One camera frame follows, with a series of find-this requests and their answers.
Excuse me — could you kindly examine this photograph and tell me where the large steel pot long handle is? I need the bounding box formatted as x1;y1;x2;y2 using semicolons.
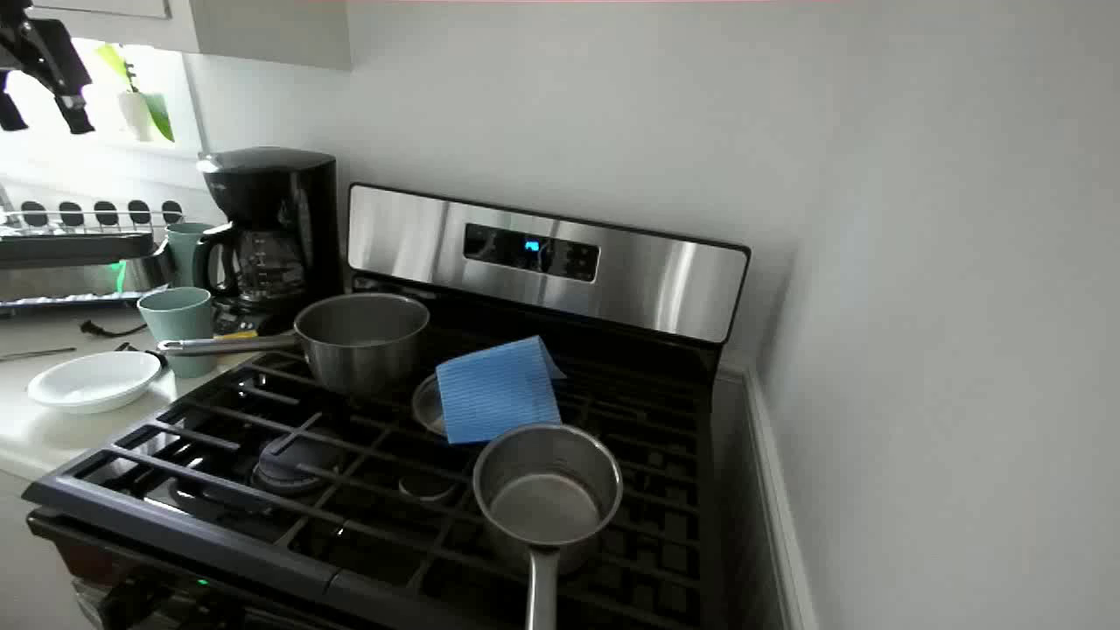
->
149;291;432;401

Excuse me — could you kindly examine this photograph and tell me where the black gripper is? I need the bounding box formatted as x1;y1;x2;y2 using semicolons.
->
0;11;99;140

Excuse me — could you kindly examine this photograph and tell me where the small steel saucepan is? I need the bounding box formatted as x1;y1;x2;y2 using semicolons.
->
470;419;626;630

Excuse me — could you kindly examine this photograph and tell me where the glass coffee carafe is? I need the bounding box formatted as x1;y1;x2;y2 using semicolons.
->
192;221;307;320

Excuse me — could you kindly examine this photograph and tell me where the white shallow bowl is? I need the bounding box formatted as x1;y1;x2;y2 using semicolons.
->
23;347;164;419

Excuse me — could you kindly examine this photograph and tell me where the black burner cap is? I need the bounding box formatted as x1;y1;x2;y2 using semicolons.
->
253;431;332;494
395;467;460;507

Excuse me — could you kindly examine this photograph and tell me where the silver toaster oven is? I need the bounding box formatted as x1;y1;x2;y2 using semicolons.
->
0;186;179;315

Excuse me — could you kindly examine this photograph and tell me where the teal cup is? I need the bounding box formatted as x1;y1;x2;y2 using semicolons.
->
162;221;215;291

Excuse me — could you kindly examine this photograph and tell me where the black power cord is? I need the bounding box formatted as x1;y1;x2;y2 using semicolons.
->
75;313;149;345

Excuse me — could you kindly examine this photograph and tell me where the teal ceramic mug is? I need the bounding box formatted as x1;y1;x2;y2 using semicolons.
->
135;285;220;378

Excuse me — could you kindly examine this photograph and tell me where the black drip coffee maker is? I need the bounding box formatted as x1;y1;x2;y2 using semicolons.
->
192;144;342;338

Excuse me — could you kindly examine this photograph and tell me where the blue woven dish cloth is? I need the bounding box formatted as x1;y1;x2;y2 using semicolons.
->
430;332;570;448

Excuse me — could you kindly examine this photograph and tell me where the green white bottle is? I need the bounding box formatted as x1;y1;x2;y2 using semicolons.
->
99;44;179;149

